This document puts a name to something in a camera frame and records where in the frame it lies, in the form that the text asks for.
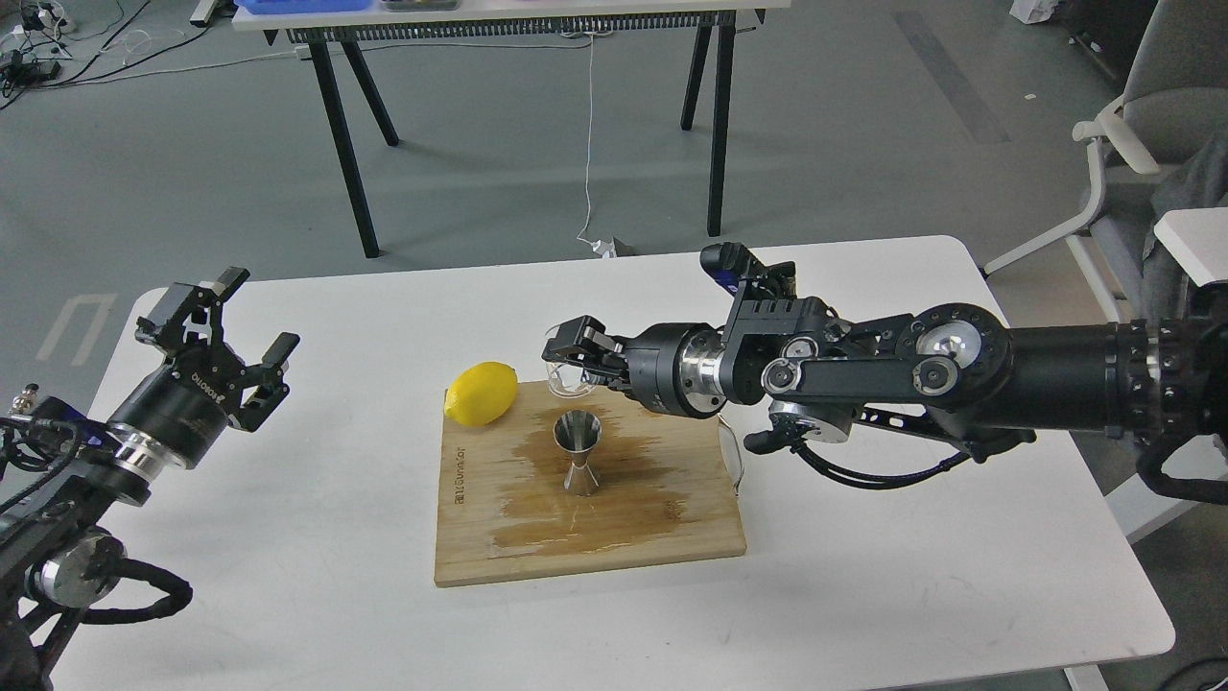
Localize blue tray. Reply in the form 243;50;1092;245
235;0;372;14

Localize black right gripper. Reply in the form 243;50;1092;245
545;315;727;419

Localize small clear glass cup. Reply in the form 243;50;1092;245
542;318;602;398

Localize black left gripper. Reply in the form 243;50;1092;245
106;268;301;469

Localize floor cables and adapters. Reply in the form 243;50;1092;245
0;0;231;102

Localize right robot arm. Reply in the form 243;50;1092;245
542;242;1227;504

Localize steel jigger measuring cup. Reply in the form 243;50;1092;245
553;410;602;497

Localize white hanging cable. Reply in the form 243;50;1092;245
573;33;625;258

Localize grey office chair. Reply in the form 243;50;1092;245
982;1;1227;322

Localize bamboo cutting board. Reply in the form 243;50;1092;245
433;380;745;587

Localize yellow lemon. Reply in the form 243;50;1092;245
443;360;518;427

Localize black legged background table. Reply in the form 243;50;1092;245
233;0;793;260

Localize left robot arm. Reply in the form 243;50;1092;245
1;268;298;690

